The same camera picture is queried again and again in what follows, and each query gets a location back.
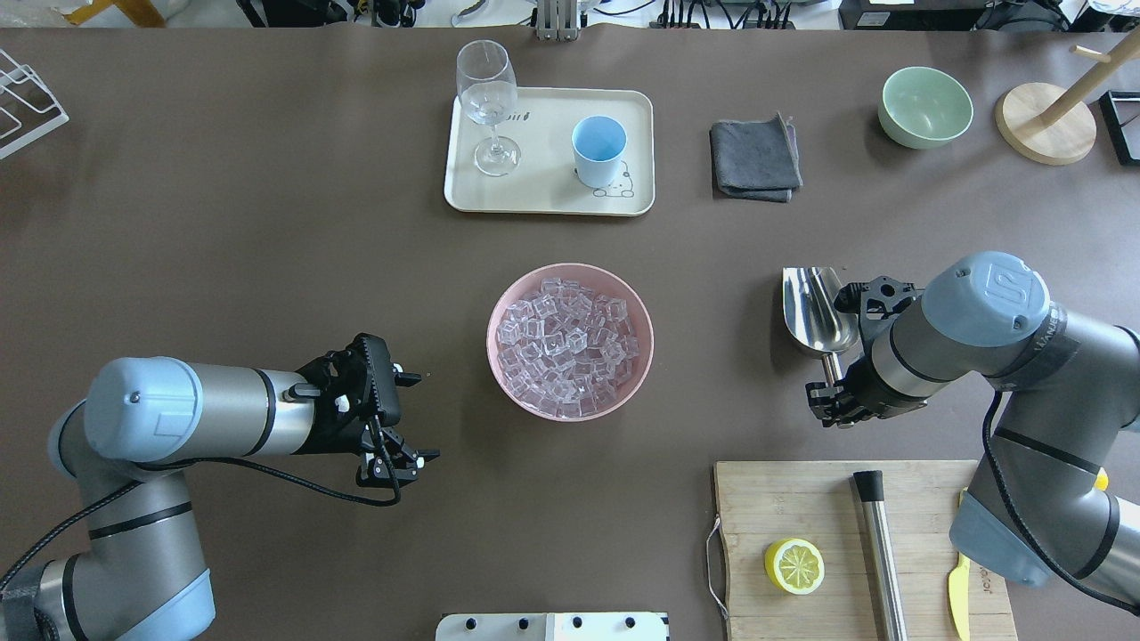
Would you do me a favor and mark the half lemon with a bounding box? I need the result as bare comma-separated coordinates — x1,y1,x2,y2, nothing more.
764,537,827,597

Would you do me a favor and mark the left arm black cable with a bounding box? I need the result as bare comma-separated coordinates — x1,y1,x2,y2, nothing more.
0,417,404,589

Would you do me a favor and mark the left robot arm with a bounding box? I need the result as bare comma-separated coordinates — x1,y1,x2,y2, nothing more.
3,333,435,640

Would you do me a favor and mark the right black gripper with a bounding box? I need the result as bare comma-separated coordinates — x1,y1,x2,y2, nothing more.
805,352,927,427

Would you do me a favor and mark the grey folded cloth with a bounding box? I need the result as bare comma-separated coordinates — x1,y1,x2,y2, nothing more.
710,113,803,203

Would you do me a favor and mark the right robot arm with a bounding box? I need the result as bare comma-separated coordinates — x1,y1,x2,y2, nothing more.
806,251,1139,612

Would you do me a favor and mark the cream serving tray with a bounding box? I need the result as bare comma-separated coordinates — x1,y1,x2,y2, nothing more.
443,86,656,216

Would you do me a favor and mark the pile of ice cubes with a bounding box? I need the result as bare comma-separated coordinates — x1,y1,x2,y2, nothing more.
495,277,640,417

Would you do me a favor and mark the metal muddler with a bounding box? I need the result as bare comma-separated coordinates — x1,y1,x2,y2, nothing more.
852,470,909,640

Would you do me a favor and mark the white wire dish rack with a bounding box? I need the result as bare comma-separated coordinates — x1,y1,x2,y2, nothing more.
1,50,70,159

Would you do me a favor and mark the yellow plastic knife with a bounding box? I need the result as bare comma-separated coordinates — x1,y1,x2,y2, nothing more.
948,488,972,641

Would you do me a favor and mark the bamboo cutting board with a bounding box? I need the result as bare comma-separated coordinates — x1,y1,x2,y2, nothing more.
715,461,974,640

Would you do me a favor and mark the clear wine glass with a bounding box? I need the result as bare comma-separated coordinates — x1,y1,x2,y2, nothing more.
456,40,520,177

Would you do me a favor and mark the green bowl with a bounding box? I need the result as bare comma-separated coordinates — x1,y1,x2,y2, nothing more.
878,68,974,151

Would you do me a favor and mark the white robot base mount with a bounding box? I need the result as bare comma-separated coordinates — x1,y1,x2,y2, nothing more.
435,612,671,640

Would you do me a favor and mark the metal ice scoop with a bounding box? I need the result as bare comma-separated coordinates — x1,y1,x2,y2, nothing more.
782,266,860,388

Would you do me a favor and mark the black framed object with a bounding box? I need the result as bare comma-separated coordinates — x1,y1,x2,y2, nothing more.
1098,90,1139,167

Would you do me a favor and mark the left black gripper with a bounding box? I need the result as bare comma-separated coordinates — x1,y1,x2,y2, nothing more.
296,334,441,487

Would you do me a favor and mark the blue cup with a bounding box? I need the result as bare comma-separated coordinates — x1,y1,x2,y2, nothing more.
571,115,628,188

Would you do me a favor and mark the pink bowl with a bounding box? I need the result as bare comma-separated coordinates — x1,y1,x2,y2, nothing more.
486,263,656,422

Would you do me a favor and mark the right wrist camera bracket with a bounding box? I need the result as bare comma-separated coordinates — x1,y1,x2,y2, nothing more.
832,276,925,351

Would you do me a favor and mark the wooden mug tree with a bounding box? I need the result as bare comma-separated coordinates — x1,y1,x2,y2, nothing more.
994,31,1139,167

